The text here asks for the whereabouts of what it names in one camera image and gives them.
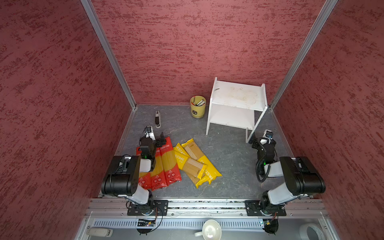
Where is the white tape roll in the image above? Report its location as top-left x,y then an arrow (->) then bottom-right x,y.
299,223 -> 327,240

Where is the white remote control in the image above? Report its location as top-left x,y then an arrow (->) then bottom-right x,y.
86,228 -> 114,238

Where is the aluminium mounting rail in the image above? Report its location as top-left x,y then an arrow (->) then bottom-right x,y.
85,198 -> 330,219

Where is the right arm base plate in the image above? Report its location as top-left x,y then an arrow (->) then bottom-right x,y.
244,200 -> 287,217

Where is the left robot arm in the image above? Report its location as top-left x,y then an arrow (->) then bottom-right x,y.
101,134 -> 168,216

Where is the black white stapler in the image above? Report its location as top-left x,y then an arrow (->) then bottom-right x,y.
155,111 -> 161,129

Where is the white two-tier shelf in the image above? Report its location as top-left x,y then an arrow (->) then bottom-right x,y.
206,78 -> 268,143

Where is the yellow pasta bag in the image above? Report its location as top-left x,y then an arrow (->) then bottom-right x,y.
174,151 -> 207,180
182,139 -> 223,189
174,143 -> 210,189

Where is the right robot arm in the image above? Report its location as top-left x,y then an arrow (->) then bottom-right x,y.
246,136 -> 326,216

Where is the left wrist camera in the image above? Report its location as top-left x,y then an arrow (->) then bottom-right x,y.
144,126 -> 156,141

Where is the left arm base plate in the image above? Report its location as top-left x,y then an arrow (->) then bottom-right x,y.
127,200 -> 169,217

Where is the red spaghetti bag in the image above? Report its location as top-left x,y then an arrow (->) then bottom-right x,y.
139,158 -> 152,190
160,137 -> 182,186
150,148 -> 168,191

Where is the yellow pen cup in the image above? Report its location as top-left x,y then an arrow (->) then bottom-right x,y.
190,96 -> 207,119

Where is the white cup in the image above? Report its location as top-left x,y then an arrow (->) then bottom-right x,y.
194,220 -> 222,240

